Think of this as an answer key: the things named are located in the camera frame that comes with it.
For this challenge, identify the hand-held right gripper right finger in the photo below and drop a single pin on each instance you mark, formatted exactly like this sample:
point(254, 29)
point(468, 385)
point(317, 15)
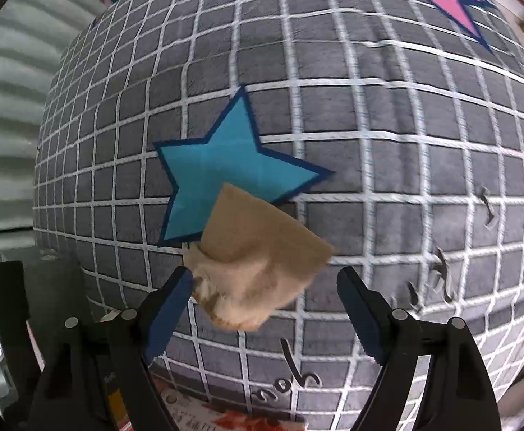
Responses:
point(363, 318)

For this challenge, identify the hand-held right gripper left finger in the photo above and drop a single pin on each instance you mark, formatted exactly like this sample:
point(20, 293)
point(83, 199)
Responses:
point(167, 318)

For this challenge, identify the beige cloth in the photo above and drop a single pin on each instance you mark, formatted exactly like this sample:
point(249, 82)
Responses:
point(253, 260)

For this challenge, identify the grey checked star blanket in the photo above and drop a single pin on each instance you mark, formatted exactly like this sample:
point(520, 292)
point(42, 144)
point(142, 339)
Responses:
point(379, 143)

